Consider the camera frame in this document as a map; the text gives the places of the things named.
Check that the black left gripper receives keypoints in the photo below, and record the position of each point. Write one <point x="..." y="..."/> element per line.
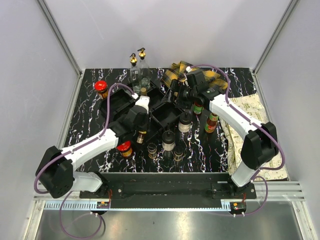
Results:
<point x="147" y="120"/>

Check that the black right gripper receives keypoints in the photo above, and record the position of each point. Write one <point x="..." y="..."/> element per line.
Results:
<point x="180" y="87"/>

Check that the yellow label bottle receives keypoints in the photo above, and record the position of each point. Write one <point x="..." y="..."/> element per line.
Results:
<point x="143" y="91"/>

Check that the black compartment organizer tray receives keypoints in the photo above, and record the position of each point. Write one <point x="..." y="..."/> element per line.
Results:
<point x="162" y="115"/>

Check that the clear oil bottle gold spout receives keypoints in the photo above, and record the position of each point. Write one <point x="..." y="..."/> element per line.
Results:
<point x="144" y="69"/>

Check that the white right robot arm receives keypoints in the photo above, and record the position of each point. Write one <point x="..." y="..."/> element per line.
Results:
<point x="211" y="98"/>

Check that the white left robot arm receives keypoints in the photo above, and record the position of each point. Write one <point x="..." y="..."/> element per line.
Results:
<point x="57" y="172"/>

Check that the yellow plaid cloth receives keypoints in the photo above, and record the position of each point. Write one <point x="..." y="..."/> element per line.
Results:
<point x="177" y="71"/>

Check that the red sauce bottle yellow cap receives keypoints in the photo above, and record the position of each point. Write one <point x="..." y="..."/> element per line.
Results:
<point x="197" y="108"/>

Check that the black top grinder back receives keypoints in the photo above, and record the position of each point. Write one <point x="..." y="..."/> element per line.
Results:
<point x="185" y="120"/>

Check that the black grinder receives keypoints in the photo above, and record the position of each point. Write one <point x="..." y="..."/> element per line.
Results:
<point x="185" y="120"/>
<point x="168" y="140"/>

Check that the red lid jar front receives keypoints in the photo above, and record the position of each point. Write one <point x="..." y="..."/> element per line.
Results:
<point x="125" y="149"/>

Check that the red lid jar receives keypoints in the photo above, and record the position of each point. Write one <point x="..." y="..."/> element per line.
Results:
<point x="101" y="87"/>
<point x="125" y="149"/>

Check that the small glass jar left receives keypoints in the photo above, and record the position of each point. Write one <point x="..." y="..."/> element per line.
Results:
<point x="152" y="150"/>

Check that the small glass jar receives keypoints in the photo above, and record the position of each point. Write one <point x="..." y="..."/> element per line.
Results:
<point x="178" y="153"/>
<point x="152" y="150"/>

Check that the black top grinder front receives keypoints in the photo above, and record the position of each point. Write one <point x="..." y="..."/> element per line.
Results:
<point x="168" y="140"/>

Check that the red lid jar back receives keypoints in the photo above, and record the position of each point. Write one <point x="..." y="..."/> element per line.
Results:
<point x="101" y="87"/>

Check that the red sauce bottle front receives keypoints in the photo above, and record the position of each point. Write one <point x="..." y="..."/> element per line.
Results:
<point x="211" y="123"/>

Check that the small glass jar right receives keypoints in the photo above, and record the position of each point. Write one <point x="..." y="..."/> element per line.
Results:
<point x="178" y="153"/>

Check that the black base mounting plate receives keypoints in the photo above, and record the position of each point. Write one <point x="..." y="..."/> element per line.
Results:
<point x="175" y="191"/>

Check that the cream printed cloth bag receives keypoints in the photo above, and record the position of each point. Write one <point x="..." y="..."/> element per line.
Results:
<point x="253" y="148"/>

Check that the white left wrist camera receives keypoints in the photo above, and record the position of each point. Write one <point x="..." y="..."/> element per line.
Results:
<point x="142" y="101"/>

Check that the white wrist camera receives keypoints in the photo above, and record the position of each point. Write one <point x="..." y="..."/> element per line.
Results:
<point x="142" y="101"/>
<point x="188" y="69"/>

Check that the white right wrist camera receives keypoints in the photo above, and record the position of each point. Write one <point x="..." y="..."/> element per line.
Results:
<point x="188" y="69"/>

